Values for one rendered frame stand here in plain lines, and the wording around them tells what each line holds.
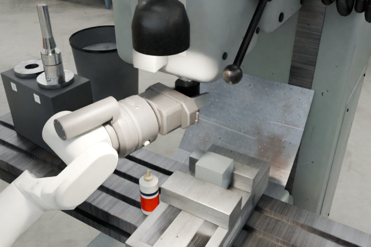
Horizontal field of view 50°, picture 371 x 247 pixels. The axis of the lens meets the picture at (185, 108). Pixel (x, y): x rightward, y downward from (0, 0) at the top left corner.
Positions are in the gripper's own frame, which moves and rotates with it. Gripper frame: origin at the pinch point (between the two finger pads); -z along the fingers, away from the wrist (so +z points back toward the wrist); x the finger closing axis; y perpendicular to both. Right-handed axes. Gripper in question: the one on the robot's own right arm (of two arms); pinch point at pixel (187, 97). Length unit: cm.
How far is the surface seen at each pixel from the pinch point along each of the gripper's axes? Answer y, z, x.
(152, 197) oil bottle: 21.9, 7.9, 2.2
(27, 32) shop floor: 123, -127, 391
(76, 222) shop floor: 123, -16, 100
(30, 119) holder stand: 19, 14, 44
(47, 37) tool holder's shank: -3.5, 8.0, 38.3
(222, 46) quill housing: -14.6, 3.7, -11.3
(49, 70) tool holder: 4.4, 9.3, 37.9
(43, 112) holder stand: 14.0, 13.1, 36.8
